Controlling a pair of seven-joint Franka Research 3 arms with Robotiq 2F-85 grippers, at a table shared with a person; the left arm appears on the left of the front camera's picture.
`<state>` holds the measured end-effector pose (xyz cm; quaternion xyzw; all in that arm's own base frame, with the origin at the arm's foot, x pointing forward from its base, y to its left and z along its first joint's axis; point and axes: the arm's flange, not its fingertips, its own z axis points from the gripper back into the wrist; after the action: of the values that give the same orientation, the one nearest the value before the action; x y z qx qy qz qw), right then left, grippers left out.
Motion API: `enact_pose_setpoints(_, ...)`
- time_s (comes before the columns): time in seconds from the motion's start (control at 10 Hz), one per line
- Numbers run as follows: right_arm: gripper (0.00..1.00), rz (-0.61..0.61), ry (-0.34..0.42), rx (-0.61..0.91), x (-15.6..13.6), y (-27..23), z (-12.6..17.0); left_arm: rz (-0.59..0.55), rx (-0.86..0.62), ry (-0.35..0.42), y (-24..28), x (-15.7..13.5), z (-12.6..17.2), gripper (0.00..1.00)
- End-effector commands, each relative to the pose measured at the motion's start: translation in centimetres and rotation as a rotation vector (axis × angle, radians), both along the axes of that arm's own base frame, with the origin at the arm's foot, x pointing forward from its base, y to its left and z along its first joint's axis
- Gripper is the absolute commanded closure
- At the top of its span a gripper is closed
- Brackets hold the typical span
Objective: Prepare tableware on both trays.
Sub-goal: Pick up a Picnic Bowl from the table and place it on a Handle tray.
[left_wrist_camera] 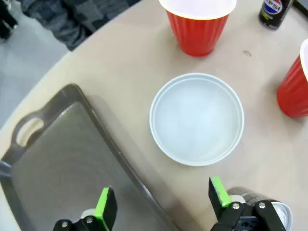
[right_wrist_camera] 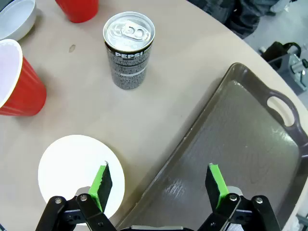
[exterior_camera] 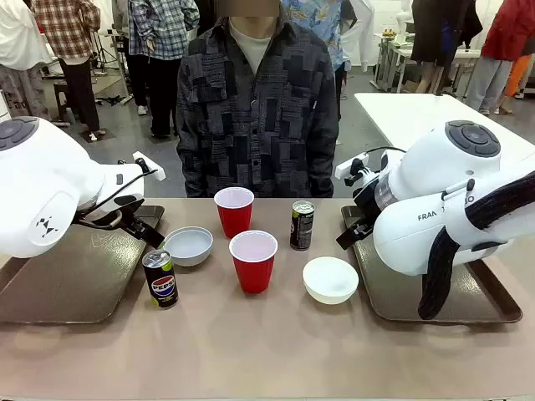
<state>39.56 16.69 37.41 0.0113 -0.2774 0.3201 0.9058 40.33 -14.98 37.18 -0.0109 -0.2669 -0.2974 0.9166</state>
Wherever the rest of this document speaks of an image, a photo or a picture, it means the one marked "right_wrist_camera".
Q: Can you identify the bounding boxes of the black bag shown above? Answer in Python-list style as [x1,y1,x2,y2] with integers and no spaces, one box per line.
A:
[261,41,301,73]

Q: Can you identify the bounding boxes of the grey bowl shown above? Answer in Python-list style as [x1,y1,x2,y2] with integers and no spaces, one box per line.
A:
[0,0,38,41]

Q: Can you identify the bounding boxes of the red plastic cup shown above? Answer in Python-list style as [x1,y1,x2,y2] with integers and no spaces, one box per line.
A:
[54,0,99,24]
[0,39,48,117]

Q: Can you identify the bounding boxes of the white bowl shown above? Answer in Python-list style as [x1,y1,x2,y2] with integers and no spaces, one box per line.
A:
[38,134,126,226]

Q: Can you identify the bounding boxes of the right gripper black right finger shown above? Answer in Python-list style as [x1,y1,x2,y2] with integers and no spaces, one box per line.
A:
[197,163,281,231]

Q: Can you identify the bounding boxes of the brown plastic tray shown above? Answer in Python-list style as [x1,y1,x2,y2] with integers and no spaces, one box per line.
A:
[115,62,308,231]

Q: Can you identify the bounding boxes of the black Pepsi can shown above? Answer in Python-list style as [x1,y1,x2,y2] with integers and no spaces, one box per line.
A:
[103,12,156,90]

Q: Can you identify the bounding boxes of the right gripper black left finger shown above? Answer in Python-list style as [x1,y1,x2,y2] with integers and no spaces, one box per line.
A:
[36,161,116,231]

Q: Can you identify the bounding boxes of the grey metal frame part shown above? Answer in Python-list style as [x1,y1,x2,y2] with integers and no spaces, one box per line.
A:
[276,53,308,96]

